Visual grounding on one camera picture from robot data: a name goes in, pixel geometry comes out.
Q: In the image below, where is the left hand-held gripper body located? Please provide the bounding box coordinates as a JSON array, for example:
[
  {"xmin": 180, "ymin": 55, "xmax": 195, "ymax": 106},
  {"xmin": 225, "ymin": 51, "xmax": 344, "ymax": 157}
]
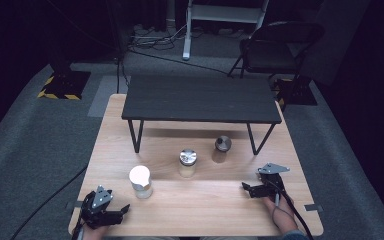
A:
[{"xmin": 79, "ymin": 184, "xmax": 124, "ymax": 231}]

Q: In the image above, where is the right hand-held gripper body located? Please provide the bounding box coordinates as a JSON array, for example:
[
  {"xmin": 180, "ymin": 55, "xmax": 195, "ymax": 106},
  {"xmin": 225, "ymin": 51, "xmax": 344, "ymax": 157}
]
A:
[{"xmin": 257, "ymin": 162, "xmax": 291, "ymax": 201}]

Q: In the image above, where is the white lid glass jar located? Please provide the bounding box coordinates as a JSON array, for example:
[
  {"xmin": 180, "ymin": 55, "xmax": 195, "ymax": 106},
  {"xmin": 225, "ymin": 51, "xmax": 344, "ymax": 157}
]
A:
[{"xmin": 128, "ymin": 165, "xmax": 154, "ymax": 200}]

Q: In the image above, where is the dark lid glass jar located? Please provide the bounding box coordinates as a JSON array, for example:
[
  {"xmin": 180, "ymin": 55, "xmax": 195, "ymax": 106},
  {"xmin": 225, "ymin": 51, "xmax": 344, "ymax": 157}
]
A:
[{"xmin": 211, "ymin": 135, "xmax": 233, "ymax": 164}]

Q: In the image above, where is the silver lid glass jar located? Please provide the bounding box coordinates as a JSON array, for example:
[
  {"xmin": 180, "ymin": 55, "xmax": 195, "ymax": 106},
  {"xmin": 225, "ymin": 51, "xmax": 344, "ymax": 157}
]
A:
[{"xmin": 178, "ymin": 148, "xmax": 198, "ymax": 179}]

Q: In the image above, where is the black shelf with metal legs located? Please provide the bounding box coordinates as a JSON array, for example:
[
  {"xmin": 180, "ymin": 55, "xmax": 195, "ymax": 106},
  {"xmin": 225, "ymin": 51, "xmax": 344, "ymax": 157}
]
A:
[{"xmin": 121, "ymin": 74, "xmax": 283, "ymax": 156}]

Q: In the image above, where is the person's right hand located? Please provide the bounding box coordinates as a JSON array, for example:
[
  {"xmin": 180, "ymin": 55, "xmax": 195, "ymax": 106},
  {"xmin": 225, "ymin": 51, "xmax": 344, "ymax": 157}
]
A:
[{"xmin": 263, "ymin": 195, "xmax": 295, "ymax": 224}]

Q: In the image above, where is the person's left hand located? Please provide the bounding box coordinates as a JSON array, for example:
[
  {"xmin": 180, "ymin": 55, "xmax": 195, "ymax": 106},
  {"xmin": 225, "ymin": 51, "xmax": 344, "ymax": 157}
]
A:
[{"xmin": 82, "ymin": 224, "xmax": 110, "ymax": 240}]

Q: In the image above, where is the grey tape strip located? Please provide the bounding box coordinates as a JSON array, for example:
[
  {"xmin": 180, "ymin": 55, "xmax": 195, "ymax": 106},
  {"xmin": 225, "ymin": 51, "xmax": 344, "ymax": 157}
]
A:
[
  {"xmin": 303, "ymin": 203, "xmax": 324, "ymax": 213},
  {"xmin": 65, "ymin": 200, "xmax": 84, "ymax": 211}
]

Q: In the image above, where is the black folding chair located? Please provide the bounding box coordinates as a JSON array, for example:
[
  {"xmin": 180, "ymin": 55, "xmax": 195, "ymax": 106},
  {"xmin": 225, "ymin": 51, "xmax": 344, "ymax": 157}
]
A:
[{"xmin": 227, "ymin": 20, "xmax": 326, "ymax": 84}]

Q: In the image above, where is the white metal stand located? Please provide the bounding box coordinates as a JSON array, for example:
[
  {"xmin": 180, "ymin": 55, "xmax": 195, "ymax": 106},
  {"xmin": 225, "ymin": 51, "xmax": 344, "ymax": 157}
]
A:
[{"xmin": 181, "ymin": 0, "xmax": 270, "ymax": 62}]

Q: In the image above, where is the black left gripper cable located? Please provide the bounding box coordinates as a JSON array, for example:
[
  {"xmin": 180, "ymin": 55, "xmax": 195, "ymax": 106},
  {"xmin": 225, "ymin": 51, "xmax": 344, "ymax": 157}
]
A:
[{"xmin": 71, "ymin": 216, "xmax": 85, "ymax": 240}]

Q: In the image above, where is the black yellow striped base plate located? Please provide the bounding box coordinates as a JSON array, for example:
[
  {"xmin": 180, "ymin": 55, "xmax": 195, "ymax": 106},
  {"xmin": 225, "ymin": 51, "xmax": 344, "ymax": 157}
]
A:
[
  {"xmin": 37, "ymin": 69, "xmax": 92, "ymax": 101},
  {"xmin": 271, "ymin": 77, "xmax": 318, "ymax": 108}
]

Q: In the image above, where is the long black floor cable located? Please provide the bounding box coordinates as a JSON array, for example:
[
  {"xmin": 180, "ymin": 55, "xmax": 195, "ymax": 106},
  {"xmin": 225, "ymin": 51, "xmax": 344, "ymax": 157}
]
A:
[{"xmin": 126, "ymin": 48, "xmax": 230, "ymax": 76}]

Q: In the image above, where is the tangle of floor cables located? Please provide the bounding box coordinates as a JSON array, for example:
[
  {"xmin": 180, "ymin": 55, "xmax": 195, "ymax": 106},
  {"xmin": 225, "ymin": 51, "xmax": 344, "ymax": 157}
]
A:
[{"xmin": 128, "ymin": 23, "xmax": 188, "ymax": 51}]

